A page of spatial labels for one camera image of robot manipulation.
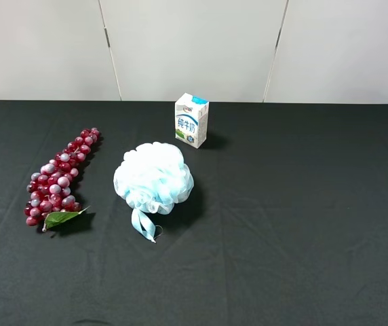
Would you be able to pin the red artificial grape bunch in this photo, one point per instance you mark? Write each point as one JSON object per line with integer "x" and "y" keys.
{"x": 51, "y": 201}

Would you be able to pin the blue white bath loofah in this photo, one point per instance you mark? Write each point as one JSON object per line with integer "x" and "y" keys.
{"x": 152, "y": 178}

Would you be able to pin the white blue milk carton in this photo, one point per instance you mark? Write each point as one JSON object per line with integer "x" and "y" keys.
{"x": 191, "y": 120}

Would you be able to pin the black tablecloth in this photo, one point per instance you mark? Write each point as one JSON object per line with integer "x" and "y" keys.
{"x": 287, "y": 223}

